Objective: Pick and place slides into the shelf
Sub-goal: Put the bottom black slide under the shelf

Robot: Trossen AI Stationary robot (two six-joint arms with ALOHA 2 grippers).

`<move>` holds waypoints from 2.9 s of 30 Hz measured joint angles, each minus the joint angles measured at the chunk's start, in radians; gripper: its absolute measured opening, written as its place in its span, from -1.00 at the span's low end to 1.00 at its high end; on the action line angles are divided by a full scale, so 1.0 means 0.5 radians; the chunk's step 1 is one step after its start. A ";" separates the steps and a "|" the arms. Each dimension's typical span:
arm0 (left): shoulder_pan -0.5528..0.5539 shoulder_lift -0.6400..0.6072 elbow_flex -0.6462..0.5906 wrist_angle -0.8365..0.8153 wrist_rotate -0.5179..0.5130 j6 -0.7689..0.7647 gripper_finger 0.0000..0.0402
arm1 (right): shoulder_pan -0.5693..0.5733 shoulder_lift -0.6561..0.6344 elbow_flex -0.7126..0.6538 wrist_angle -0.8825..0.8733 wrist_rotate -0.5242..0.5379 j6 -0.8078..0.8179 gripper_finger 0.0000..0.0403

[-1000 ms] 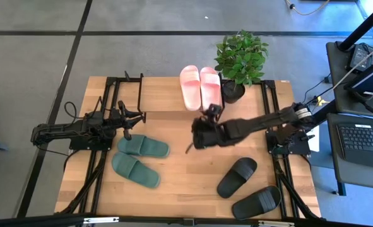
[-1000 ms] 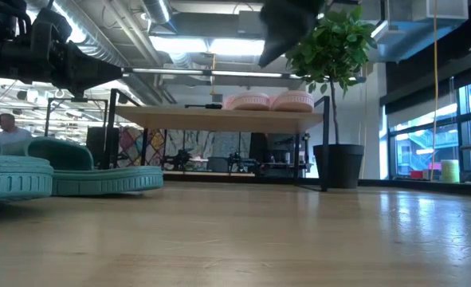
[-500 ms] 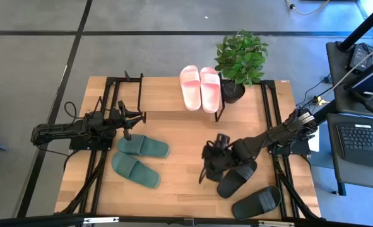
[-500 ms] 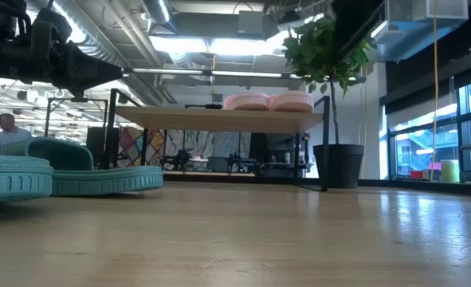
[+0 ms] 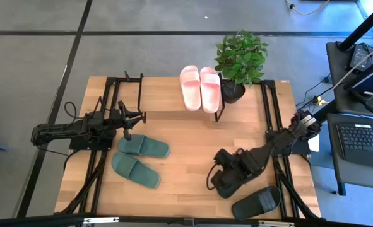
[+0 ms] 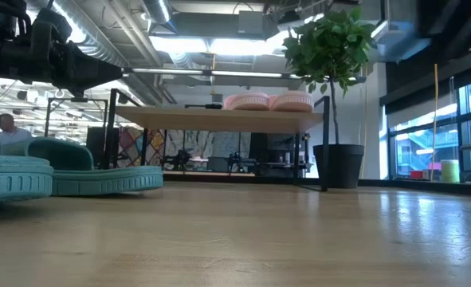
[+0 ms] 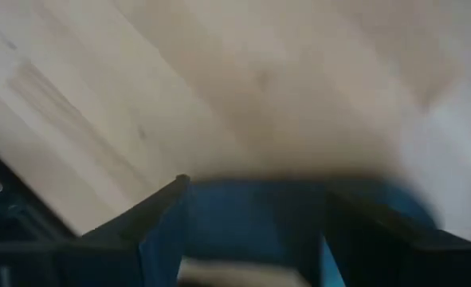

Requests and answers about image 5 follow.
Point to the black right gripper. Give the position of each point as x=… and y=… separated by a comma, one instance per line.
x=246, y=165

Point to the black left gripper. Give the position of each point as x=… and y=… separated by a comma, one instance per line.
x=120, y=119

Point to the black slide sandal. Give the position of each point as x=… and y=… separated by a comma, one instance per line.
x=257, y=203
x=227, y=191

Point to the pink slide sandal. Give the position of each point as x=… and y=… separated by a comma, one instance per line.
x=210, y=89
x=190, y=88

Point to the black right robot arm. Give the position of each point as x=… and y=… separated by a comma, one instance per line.
x=281, y=140

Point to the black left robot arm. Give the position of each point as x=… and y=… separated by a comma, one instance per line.
x=56, y=130

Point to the green slide sandal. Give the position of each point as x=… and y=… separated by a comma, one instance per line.
x=135, y=170
x=148, y=147

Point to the black metal crossbar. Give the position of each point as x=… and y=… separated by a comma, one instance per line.
x=173, y=220

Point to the black plant pot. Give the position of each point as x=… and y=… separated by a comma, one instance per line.
x=233, y=93

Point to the white paper sheet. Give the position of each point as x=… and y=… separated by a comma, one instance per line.
x=314, y=143

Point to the green leafy plant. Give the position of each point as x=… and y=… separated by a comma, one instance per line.
x=241, y=58

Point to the black computer keyboard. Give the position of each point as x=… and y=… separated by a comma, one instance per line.
x=366, y=142

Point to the dark grey cart top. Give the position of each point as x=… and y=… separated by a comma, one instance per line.
x=339, y=82

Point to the dark monitor screen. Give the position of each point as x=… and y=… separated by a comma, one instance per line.
x=372, y=80

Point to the beige thin rod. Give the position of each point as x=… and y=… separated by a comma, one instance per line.
x=359, y=64

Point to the black power adapter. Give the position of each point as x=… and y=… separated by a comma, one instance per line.
x=358, y=56

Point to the black diagonal pole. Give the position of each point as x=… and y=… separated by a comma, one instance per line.
x=363, y=26

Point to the wooden shelf black metal frame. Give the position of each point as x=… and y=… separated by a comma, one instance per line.
x=161, y=94

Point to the silver metal bracket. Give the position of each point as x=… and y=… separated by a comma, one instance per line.
x=276, y=224
x=101, y=220

